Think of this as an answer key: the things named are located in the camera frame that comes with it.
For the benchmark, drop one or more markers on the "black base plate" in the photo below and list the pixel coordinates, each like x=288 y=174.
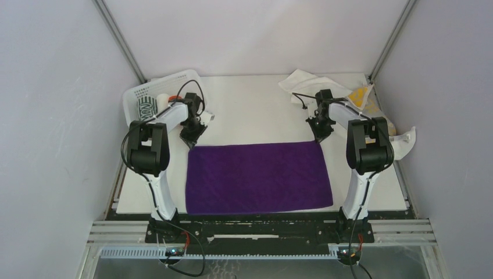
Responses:
x=273 y=232

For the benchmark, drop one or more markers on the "rolled white towel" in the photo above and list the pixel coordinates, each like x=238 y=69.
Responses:
x=162 y=102

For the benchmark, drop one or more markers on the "white slotted cable duct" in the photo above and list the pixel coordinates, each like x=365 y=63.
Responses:
x=129 y=252

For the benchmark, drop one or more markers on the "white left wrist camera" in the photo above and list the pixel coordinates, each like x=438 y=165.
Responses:
x=206 y=118

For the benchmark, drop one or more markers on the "large white towel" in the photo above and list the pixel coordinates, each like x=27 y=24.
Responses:
x=402 y=144

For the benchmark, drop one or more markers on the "small white towel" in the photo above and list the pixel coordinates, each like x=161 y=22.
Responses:
x=309 y=84

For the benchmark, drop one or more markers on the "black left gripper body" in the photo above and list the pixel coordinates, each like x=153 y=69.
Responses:
x=189 y=125

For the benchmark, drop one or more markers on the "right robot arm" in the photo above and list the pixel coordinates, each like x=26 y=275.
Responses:
x=368 y=148

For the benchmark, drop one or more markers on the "purple towel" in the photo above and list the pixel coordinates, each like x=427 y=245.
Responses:
x=257 y=179

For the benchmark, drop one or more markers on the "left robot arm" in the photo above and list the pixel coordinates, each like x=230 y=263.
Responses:
x=148 y=151

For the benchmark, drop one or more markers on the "aluminium corner post left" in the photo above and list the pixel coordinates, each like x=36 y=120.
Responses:
x=115 y=31

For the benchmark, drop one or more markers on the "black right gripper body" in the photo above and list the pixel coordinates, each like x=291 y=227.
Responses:
x=322 y=120

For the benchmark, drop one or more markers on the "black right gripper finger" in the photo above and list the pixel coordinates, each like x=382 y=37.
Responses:
x=316 y=129
x=326 y=131

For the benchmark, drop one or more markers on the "grey yellow patterned towel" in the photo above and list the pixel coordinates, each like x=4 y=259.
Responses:
x=364 y=99

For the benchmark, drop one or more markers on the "orange towel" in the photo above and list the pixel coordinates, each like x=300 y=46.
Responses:
x=173 y=98

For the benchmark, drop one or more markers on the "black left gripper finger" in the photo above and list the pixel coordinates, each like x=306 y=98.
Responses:
x=198 y=131
x=189 y=140

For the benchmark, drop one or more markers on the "aluminium corner post right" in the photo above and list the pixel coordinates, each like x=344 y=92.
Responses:
x=392 y=39

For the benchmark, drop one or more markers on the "white plastic basket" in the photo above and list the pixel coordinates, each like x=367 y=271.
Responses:
x=165 y=85

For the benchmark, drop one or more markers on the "aluminium corner post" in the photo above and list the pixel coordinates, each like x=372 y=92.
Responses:
x=115 y=31
x=392 y=39

